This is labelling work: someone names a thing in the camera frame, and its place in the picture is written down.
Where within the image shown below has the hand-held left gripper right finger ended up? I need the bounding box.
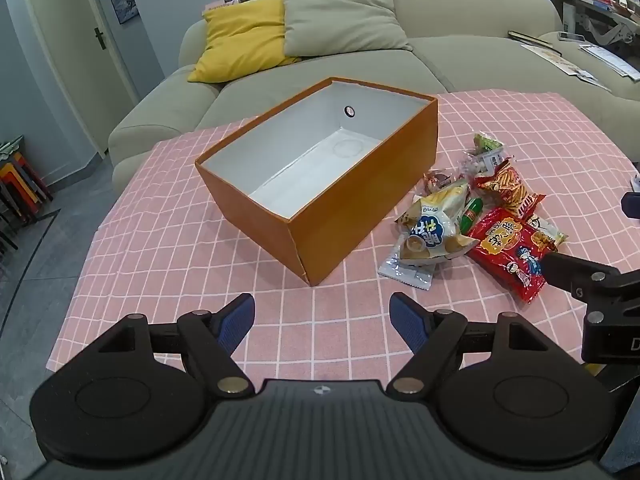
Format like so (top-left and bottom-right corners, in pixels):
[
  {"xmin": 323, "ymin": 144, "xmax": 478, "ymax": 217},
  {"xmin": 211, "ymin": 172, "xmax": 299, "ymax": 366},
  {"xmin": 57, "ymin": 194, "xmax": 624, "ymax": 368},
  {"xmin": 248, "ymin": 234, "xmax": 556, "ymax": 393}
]
[{"xmin": 385, "ymin": 292, "xmax": 551, "ymax": 397}]

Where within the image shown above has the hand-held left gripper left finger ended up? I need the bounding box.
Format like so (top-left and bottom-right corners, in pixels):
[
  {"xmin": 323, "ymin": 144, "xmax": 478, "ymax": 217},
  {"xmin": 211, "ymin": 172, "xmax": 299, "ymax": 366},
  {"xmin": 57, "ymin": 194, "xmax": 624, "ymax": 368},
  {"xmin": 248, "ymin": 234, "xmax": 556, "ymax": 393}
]
[{"xmin": 97, "ymin": 293, "xmax": 257, "ymax": 397}]

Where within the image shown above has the large red snack bag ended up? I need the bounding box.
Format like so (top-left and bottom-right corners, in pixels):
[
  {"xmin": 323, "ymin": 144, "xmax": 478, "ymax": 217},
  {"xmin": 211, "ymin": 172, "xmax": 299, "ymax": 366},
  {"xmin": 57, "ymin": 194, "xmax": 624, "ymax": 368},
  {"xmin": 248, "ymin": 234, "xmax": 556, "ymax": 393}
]
[{"xmin": 467, "ymin": 207, "xmax": 557, "ymax": 306}]

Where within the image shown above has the orange cardboard box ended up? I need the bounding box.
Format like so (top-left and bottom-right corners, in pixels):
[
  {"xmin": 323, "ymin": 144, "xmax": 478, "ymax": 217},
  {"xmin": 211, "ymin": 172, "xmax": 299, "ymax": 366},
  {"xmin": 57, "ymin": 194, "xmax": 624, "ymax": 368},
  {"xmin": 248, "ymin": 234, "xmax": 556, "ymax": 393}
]
[{"xmin": 194, "ymin": 76, "xmax": 440, "ymax": 287}]

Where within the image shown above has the clear packet with brown egg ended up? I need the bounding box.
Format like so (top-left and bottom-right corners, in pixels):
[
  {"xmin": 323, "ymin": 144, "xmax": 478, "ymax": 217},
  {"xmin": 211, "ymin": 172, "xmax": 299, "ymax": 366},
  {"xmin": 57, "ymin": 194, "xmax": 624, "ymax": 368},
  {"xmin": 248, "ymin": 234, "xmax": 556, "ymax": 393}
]
[{"xmin": 424, "ymin": 170, "xmax": 454, "ymax": 194}]

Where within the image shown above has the clear packet of white balls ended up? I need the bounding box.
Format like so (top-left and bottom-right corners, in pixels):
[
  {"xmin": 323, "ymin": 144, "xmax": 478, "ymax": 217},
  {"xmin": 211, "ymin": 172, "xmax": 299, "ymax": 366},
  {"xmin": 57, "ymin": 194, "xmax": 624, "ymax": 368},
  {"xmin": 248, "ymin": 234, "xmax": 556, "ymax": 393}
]
[{"xmin": 460, "ymin": 152, "xmax": 504, "ymax": 181}]

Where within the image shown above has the white snack packet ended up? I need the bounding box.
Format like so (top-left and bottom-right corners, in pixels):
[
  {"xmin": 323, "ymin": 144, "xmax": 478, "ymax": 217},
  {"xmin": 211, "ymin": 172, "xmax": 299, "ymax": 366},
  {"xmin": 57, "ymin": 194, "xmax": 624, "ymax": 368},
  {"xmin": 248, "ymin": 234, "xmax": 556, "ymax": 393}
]
[{"xmin": 377, "ymin": 245, "xmax": 436, "ymax": 292}]

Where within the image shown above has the beige snack packet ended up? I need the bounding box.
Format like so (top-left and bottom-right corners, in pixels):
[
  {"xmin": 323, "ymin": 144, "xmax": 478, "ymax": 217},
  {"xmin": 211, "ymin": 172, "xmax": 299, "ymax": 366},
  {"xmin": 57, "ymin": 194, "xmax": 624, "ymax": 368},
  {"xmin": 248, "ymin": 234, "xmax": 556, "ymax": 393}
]
[{"xmin": 525, "ymin": 215, "xmax": 570, "ymax": 251}]

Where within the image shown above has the yellow blue chips bag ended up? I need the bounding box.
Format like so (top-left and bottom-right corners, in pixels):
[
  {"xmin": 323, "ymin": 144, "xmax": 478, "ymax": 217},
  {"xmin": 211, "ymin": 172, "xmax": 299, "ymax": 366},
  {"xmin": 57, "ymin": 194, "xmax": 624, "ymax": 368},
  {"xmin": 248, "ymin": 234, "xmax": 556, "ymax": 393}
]
[{"xmin": 396, "ymin": 180, "xmax": 481, "ymax": 264}]

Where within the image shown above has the pink checked tablecloth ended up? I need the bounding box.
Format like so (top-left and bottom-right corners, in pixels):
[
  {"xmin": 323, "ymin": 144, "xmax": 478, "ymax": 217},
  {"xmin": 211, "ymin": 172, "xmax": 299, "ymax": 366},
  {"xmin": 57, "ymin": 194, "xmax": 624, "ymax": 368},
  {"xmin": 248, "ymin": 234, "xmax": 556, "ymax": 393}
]
[{"xmin": 45, "ymin": 87, "xmax": 640, "ymax": 397}]

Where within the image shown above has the red striped stick snack bag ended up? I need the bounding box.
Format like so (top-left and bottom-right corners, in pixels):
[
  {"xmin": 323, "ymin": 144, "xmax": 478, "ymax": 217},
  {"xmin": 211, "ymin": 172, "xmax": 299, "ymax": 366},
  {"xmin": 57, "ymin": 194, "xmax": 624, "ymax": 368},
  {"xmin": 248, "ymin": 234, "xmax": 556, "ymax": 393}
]
[{"xmin": 472, "ymin": 159, "xmax": 547, "ymax": 220}]

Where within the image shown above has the green snack tube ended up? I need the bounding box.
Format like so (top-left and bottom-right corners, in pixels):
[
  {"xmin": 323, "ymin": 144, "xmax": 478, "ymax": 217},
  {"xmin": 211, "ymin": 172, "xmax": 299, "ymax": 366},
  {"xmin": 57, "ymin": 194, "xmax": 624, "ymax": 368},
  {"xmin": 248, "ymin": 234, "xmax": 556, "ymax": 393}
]
[{"xmin": 459, "ymin": 197, "xmax": 485, "ymax": 235}]

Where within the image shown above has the white paper booklet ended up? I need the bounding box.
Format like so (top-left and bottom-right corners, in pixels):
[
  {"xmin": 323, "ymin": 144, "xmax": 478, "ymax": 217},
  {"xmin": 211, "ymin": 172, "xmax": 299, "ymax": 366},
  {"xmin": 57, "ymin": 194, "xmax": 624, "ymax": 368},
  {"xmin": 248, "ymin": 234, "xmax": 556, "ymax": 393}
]
[{"xmin": 579, "ymin": 44, "xmax": 640, "ymax": 82}]

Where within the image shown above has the green snack packet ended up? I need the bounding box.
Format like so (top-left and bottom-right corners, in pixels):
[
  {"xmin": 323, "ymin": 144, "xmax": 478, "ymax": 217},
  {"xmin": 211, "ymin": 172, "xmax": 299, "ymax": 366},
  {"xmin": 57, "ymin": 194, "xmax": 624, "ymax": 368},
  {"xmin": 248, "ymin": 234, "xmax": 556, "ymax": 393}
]
[{"xmin": 470, "ymin": 132, "xmax": 506, "ymax": 159}]

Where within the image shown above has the beige paper booklet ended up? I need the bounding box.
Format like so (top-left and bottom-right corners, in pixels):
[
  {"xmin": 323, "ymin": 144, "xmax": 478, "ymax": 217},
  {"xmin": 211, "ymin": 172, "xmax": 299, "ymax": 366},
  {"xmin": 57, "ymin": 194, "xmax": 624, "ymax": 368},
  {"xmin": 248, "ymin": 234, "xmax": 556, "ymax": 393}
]
[{"xmin": 520, "ymin": 42, "xmax": 599, "ymax": 81}]

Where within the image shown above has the beige sofa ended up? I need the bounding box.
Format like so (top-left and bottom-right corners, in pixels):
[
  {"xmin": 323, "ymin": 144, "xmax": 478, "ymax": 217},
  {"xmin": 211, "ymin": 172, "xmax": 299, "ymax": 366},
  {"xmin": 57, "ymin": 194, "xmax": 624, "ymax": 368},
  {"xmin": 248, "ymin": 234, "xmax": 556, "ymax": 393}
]
[{"xmin": 107, "ymin": 0, "xmax": 640, "ymax": 196}]

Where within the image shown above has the stack of colourful stools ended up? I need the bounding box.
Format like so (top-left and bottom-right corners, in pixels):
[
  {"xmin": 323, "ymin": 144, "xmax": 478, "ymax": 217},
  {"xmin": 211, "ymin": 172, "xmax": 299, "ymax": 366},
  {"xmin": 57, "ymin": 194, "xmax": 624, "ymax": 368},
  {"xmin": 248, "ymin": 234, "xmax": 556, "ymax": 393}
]
[{"xmin": 0, "ymin": 135, "xmax": 54, "ymax": 252}]

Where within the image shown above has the yellow pillow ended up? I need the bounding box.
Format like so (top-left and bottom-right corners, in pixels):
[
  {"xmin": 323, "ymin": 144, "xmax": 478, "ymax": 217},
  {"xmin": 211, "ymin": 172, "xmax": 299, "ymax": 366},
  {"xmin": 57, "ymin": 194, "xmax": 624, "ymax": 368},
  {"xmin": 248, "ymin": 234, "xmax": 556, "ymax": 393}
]
[{"xmin": 187, "ymin": 0, "xmax": 302, "ymax": 84}]

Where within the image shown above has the grey-green pillow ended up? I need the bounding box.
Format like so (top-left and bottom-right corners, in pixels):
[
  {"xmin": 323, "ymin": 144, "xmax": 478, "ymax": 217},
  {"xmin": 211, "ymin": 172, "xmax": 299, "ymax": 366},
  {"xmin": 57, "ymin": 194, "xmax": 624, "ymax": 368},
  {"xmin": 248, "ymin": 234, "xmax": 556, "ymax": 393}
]
[{"xmin": 282, "ymin": 0, "xmax": 414, "ymax": 59}]

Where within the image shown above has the pale door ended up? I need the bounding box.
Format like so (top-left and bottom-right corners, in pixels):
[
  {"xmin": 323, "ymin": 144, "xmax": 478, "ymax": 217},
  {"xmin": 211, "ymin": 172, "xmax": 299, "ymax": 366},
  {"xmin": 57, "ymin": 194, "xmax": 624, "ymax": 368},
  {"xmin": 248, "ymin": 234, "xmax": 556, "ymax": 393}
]
[{"xmin": 37, "ymin": 0, "xmax": 140, "ymax": 161}]

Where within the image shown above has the white desk frame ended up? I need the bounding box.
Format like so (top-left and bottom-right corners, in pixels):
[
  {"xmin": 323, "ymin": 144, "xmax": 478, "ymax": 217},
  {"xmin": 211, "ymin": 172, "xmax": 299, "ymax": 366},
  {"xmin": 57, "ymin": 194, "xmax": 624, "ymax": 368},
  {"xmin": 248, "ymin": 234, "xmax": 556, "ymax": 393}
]
[{"xmin": 560, "ymin": 2, "xmax": 640, "ymax": 50}]

